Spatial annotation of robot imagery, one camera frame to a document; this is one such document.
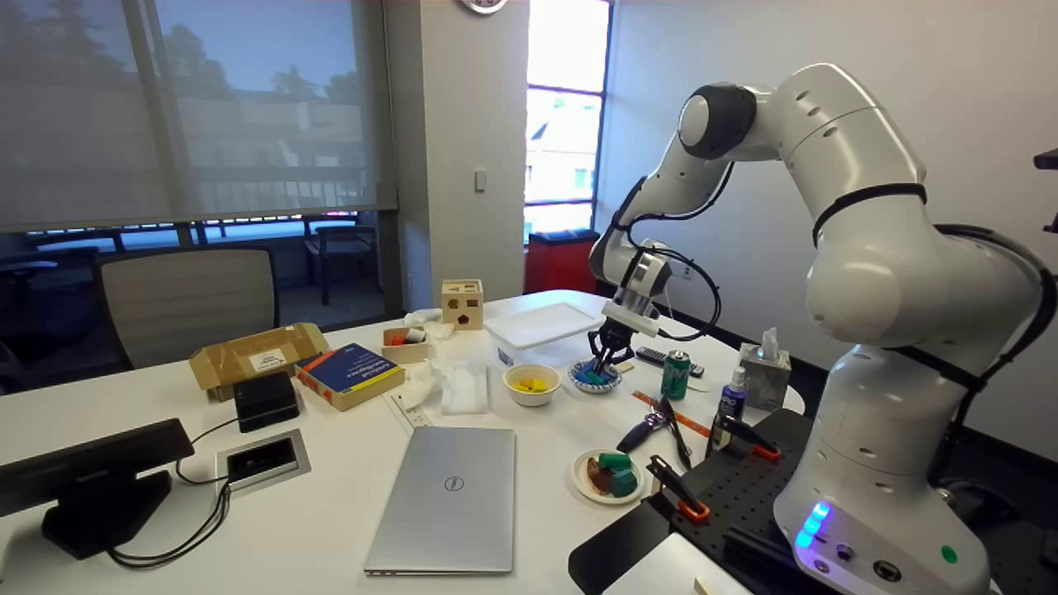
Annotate table power outlet plate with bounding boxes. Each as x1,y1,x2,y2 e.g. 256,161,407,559
218,429,312,489

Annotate right orange black clamp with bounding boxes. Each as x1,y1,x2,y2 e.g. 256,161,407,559
721,418,785,462

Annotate grey office chair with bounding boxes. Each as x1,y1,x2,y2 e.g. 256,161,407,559
99,247,278,366

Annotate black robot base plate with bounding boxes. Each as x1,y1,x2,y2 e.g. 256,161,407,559
568,415,832,595

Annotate black lanyard strap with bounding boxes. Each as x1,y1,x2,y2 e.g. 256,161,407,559
614,393,702,476

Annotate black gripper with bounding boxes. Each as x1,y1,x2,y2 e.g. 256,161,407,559
588,320,632,366

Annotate blue white spray bottle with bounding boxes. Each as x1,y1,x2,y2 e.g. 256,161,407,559
713,379,743,449

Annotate green soda can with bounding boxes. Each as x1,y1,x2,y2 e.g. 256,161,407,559
660,352,690,399

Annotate wall clock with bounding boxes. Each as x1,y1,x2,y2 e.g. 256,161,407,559
461,0,508,17

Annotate clear plastic bag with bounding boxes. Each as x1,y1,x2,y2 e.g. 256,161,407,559
394,360,488,418

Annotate white plate with blocks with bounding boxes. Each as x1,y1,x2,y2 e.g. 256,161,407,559
568,449,653,505

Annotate cardboard box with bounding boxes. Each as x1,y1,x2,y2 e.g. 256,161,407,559
189,324,328,399

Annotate blue yellow book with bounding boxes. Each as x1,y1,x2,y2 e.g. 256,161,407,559
293,344,404,409

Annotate red bin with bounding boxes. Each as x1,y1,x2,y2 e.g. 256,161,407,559
527,232,596,290

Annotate wall light switch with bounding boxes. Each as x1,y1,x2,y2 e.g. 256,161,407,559
474,168,488,197

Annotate blue patterned white bowl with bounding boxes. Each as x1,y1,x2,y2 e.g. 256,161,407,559
571,360,620,398

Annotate grey remote control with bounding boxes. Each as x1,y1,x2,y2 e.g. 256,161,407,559
636,347,706,379

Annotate wooden shape sorter cube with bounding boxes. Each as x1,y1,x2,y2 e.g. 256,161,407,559
440,277,482,332

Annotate left orange black clamp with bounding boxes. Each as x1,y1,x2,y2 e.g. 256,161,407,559
648,453,710,525

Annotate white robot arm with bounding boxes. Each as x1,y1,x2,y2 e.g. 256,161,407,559
592,64,1054,595

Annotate silver laptop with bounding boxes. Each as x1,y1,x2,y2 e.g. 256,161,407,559
365,427,517,580

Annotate small black box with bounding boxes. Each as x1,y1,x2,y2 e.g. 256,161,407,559
235,373,302,435

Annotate tissue box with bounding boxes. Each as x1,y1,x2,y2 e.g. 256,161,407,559
741,328,792,409

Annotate white flat box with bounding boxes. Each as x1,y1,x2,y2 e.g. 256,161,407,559
487,305,598,347

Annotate orange black clamp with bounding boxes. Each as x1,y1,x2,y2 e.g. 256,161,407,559
721,418,785,462
648,453,710,525

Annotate black handled metal spoon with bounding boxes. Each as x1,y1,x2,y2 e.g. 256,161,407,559
596,357,610,383

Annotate white bowl yellow contents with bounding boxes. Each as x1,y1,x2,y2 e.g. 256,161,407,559
503,363,558,409

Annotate orange ruler strip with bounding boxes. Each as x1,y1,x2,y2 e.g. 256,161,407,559
632,389,710,437

